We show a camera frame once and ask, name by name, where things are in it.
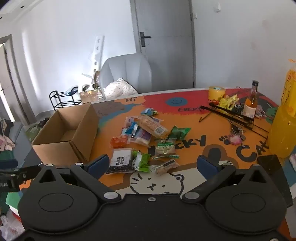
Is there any white blue snack packet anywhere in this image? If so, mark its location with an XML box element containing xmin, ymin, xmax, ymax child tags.
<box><xmin>125</xmin><ymin>116</ymin><xmax>139</xmax><ymax>128</ymax></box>

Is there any white dotted pillow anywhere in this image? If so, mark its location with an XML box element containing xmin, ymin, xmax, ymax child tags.
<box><xmin>103</xmin><ymin>77</ymin><xmax>139</xmax><ymax>99</ymax></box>

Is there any large yellow drink bottle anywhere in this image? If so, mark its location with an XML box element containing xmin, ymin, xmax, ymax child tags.
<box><xmin>268</xmin><ymin>59</ymin><xmax>296</xmax><ymax>159</ymax></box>

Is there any light green snack packet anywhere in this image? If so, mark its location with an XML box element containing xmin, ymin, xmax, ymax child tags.
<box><xmin>132</xmin><ymin>151</ymin><xmax>151</xmax><ymax>173</ymax></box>

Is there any dark green snack packet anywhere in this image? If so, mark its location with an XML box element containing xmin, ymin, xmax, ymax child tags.
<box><xmin>169</xmin><ymin>126</ymin><xmax>191</xmax><ymax>139</ymax></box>

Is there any black shoe rack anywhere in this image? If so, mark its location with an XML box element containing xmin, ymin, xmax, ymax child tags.
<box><xmin>49</xmin><ymin>86</ymin><xmax>82</xmax><ymax>111</ymax></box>

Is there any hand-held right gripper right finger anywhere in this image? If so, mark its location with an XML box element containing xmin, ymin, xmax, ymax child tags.
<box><xmin>181</xmin><ymin>155</ymin><xmax>274</xmax><ymax>205</ymax></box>

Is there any taped cardboard box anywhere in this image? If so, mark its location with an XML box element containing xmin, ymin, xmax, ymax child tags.
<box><xmin>80</xmin><ymin>89</ymin><xmax>103</xmax><ymax>103</ymax></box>

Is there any green floor mat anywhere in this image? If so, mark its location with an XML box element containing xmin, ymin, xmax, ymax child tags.
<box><xmin>25</xmin><ymin>120</ymin><xmax>47</xmax><ymax>139</ymax></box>

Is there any yellow wrapper heap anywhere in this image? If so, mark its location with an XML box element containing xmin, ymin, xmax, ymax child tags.
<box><xmin>218</xmin><ymin>95</ymin><xmax>240</xmax><ymax>109</ymax></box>

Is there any grey door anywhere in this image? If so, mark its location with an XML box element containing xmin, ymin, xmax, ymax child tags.
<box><xmin>130</xmin><ymin>0</ymin><xmax>196</xmax><ymax>94</ymax></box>

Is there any grey doorway frame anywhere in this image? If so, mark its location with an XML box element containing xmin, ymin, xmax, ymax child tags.
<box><xmin>0</xmin><ymin>35</ymin><xmax>36</xmax><ymax>127</ymax></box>

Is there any small blue snack packet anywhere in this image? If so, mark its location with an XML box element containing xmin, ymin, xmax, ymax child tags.
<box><xmin>121</xmin><ymin>123</ymin><xmax>139</xmax><ymax>139</ymax></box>

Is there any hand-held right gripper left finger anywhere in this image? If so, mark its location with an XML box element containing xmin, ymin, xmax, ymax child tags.
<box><xmin>30</xmin><ymin>154</ymin><xmax>122</xmax><ymax>205</ymax></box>

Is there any blue green snack packet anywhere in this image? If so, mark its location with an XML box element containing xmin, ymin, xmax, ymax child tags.
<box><xmin>141</xmin><ymin>108</ymin><xmax>159</xmax><ymax>116</ymax></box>

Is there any grey armchair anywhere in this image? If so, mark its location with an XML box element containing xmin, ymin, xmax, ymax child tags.
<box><xmin>100</xmin><ymin>53</ymin><xmax>152</xmax><ymax>100</ymax></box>

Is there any green white snack packet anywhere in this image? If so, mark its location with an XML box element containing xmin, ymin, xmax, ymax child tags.
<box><xmin>153</xmin><ymin>138</ymin><xmax>179</xmax><ymax>159</ymax></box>

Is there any brown cardboard box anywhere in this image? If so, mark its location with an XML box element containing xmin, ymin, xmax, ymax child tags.
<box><xmin>31</xmin><ymin>103</ymin><xmax>100</xmax><ymax>166</ymax></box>

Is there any glass bottle amber liquid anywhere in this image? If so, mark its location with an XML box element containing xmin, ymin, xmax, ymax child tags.
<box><xmin>242</xmin><ymin>80</ymin><xmax>259</xmax><ymax>119</ymax></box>

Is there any clothes pile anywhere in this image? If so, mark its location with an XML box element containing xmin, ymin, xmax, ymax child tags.
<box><xmin>0</xmin><ymin>118</ymin><xmax>15</xmax><ymax>152</ymax></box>

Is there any white plastic bag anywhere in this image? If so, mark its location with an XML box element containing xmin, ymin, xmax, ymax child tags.
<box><xmin>0</xmin><ymin>214</ymin><xmax>26</xmax><ymax>241</ymax></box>

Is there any white perforated board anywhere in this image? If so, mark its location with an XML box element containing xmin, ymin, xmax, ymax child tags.
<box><xmin>89</xmin><ymin>35</ymin><xmax>105</xmax><ymax>75</ymax></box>

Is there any colourful printed table mat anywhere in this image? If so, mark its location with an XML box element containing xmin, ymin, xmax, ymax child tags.
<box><xmin>21</xmin><ymin>88</ymin><xmax>296</xmax><ymax>241</ymax></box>

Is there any black door handle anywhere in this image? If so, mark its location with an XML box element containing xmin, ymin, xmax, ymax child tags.
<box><xmin>140</xmin><ymin>32</ymin><xmax>151</xmax><ymax>47</ymax></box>

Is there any small beige cracker packet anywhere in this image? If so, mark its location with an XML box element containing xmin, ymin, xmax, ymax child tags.
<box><xmin>150</xmin><ymin>159</ymin><xmax>179</xmax><ymax>176</ymax></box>

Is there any black wire rack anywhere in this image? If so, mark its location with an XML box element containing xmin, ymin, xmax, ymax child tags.
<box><xmin>199</xmin><ymin>105</ymin><xmax>270</xmax><ymax>139</ymax></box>

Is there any black packet white label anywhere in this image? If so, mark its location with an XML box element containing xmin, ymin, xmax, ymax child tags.
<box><xmin>106</xmin><ymin>148</ymin><xmax>136</xmax><ymax>174</ymax></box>

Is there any purple white snack packet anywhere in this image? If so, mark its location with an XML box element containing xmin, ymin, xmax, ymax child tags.
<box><xmin>129</xmin><ymin>128</ymin><xmax>153</xmax><ymax>147</ymax></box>

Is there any large clear cracker packet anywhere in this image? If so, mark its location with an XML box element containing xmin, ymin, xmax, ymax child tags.
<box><xmin>135</xmin><ymin>115</ymin><xmax>169</xmax><ymax>137</ymax></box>

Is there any grey blue sofa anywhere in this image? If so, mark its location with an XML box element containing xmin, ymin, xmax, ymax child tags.
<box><xmin>9</xmin><ymin>120</ymin><xmax>35</xmax><ymax>163</ymax></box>

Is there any key bunch pink charm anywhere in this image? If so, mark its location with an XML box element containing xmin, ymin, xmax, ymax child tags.
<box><xmin>223</xmin><ymin>126</ymin><xmax>247</xmax><ymax>146</ymax></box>

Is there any yellow tape roll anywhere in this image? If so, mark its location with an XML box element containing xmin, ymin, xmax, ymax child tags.
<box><xmin>208</xmin><ymin>86</ymin><xmax>226</xmax><ymax>101</ymax></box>

